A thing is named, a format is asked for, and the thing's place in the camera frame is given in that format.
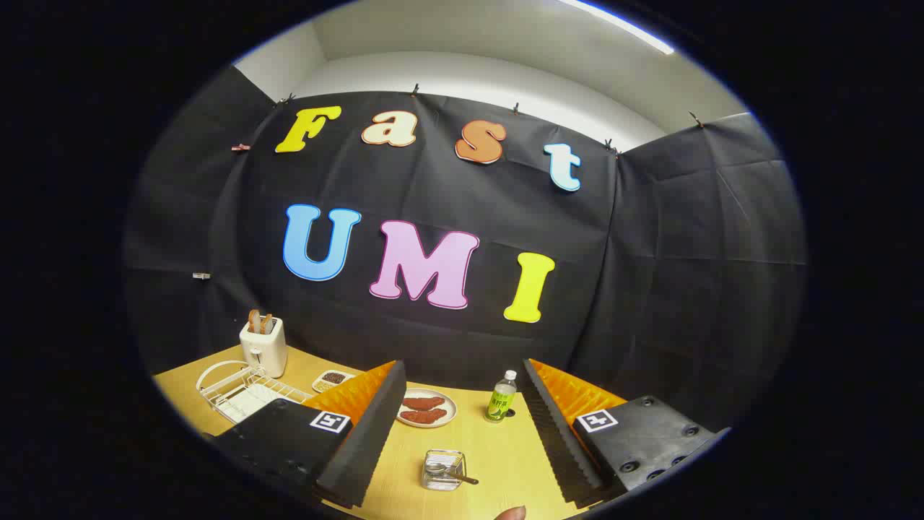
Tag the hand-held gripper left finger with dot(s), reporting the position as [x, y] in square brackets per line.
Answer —
[375, 426]

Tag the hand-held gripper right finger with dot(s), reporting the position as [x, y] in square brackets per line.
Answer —
[552, 433]

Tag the white round plate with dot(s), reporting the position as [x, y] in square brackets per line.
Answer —
[451, 408]

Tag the reddish brown meat piece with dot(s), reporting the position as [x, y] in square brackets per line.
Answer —
[424, 416]
[424, 402]

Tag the white divided snack tray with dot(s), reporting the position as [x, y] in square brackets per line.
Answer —
[333, 381]

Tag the green label drink bottle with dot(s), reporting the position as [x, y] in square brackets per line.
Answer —
[499, 401]

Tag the white drip mat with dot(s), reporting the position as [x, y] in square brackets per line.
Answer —
[249, 403]

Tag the white toaster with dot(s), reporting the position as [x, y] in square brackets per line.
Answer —
[263, 350]

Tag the toast slice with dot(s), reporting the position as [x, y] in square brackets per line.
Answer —
[253, 320]
[266, 323]

